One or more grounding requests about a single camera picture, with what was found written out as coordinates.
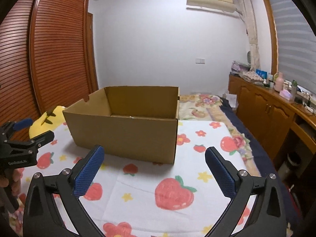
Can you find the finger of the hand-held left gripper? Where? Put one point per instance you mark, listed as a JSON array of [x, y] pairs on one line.
[[23, 124], [42, 138]]

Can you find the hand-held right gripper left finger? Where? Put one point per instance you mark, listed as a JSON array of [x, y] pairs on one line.
[[88, 172]]

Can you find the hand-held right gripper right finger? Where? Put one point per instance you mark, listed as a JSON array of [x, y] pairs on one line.
[[221, 172]]

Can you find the cardboard box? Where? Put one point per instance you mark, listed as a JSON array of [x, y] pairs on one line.
[[123, 135]]

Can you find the person's left hand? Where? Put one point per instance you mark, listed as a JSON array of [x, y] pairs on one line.
[[16, 181]]

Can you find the yellow plush toy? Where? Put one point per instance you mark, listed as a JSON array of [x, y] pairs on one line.
[[37, 127]]

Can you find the dark blue cloth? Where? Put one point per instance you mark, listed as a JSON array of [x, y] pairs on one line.
[[246, 128]]

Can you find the white strawberry print blanket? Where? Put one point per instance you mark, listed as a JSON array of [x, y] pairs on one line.
[[148, 175]]

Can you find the floral bed quilt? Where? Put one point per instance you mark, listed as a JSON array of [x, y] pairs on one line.
[[197, 106]]

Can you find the grey waste bin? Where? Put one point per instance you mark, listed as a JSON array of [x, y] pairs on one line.
[[292, 163]]

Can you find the white paper bag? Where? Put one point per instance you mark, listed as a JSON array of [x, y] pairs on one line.
[[230, 100]]

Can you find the wooden cabinet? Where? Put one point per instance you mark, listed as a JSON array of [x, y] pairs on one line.
[[259, 108]]

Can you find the wooden louvred wardrobe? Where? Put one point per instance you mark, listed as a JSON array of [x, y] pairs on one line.
[[54, 54]]

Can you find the pink tissue box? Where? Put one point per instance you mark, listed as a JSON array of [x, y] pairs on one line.
[[286, 96]]

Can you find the folded floral cloth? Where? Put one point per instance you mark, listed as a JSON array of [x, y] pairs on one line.
[[250, 76]]

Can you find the blue box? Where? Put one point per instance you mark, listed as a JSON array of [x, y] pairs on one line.
[[261, 74]]

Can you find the pink bottle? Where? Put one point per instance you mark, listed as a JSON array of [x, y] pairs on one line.
[[279, 82]]

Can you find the purple storage bag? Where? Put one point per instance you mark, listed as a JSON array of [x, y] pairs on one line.
[[239, 66]]

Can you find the green lidded bottle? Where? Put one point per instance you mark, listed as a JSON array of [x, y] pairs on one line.
[[294, 88]]

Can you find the small white desk fan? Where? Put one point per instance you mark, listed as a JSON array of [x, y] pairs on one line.
[[248, 58]]

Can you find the cream curtain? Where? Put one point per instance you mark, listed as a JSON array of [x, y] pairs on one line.
[[251, 29]]

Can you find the grey window blind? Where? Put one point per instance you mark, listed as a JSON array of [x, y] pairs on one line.
[[296, 42]]

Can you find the white wall switch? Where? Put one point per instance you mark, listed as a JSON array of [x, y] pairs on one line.
[[200, 60]]

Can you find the wooden window frame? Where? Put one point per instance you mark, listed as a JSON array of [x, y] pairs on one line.
[[269, 29]]

